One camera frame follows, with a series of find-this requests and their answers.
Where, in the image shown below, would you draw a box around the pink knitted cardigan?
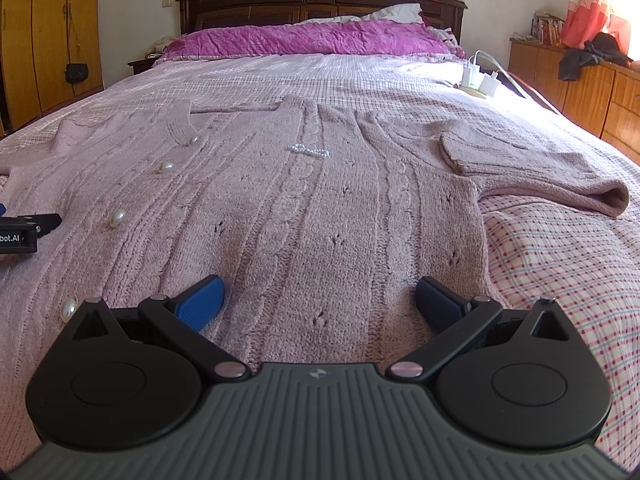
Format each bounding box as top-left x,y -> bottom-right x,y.
0,94 -> 632,456

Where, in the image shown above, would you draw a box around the dark clothes on dresser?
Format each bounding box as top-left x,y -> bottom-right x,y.
558,32 -> 632,81

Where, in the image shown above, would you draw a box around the pink checkered bed sheet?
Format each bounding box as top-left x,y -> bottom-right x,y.
0,52 -> 640,470

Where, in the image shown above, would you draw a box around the small black hanging pouch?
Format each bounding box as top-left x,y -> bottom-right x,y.
64,63 -> 89,84

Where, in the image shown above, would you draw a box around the dark wooden nightstand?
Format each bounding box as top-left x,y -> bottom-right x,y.
128,55 -> 160,75

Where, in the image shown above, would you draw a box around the orange wooden wardrobe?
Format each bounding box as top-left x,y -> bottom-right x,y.
1,0 -> 103,133

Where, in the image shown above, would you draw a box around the wooden dresser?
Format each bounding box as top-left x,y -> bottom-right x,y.
508,39 -> 640,162

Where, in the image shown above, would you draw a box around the magenta crinkled pillow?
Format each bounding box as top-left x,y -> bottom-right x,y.
162,20 -> 464,61

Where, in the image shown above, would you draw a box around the books on dresser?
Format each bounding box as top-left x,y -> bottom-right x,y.
530,11 -> 565,47

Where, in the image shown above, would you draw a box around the white pillow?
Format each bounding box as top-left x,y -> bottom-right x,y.
300,3 -> 459,47

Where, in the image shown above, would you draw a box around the pink window curtain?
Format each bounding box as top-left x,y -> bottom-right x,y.
560,0 -> 639,62

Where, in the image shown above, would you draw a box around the dark wooden headboard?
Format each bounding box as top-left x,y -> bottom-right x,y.
177,0 -> 466,38

